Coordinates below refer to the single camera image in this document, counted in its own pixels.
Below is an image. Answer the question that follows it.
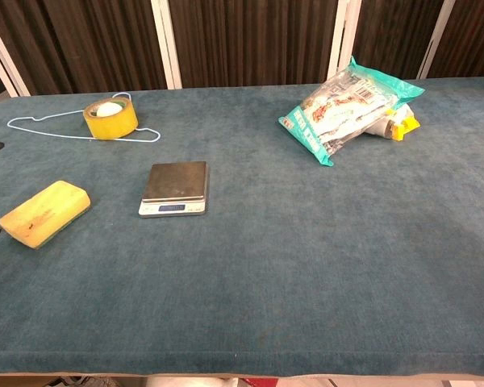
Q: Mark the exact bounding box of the white plastic bag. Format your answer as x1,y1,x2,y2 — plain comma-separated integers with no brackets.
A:
145,375,240,387

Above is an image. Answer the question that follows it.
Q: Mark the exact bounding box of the white wire clothes hanger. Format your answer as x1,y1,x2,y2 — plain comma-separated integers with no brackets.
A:
7,92,161,144

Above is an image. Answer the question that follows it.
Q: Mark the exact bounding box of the yellow tape roll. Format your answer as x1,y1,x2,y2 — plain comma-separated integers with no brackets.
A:
82,97,140,141

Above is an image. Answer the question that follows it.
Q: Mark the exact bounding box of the white frame post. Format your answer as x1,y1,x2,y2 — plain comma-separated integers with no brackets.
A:
326,0,363,83
0,6,32,108
416,0,457,80
150,0,183,90

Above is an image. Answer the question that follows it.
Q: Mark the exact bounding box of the digital kitchen scale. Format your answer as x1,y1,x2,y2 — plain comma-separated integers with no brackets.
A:
138,160,211,218

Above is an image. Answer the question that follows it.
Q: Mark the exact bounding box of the teal table cloth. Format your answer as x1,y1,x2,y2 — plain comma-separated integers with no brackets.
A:
0,77,484,379

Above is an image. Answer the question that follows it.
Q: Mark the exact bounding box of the teal snack bag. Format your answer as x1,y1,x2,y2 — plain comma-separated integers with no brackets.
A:
277,55,426,167

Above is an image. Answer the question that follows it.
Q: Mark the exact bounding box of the brown pleated curtain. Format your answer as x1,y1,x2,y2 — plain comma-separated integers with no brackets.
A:
0,0,484,97

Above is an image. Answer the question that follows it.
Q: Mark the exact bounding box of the yellow sponge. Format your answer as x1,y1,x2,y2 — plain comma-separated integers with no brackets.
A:
0,180,92,250

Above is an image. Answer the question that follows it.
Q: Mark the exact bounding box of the white round object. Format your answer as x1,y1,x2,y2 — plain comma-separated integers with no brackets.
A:
96,102,122,119

